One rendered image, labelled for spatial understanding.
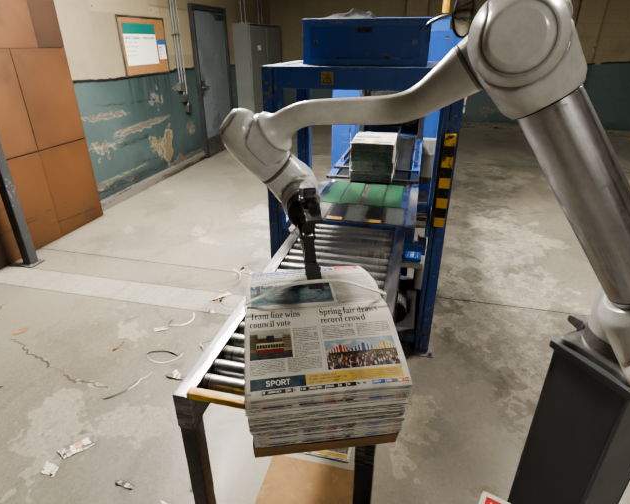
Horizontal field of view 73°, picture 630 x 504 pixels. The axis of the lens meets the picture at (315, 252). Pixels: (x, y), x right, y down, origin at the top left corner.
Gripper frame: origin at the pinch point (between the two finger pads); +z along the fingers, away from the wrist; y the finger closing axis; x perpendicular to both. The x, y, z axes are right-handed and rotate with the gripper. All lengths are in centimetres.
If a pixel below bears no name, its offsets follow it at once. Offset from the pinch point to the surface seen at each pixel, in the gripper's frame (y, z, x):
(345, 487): 133, -30, -15
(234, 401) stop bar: 48, -8, 21
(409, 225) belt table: 62, -120, -65
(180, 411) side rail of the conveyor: 55, -13, 36
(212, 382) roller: 51, -18, 27
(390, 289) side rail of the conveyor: 55, -59, -36
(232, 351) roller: 52, -30, 22
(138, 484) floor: 131, -43, 70
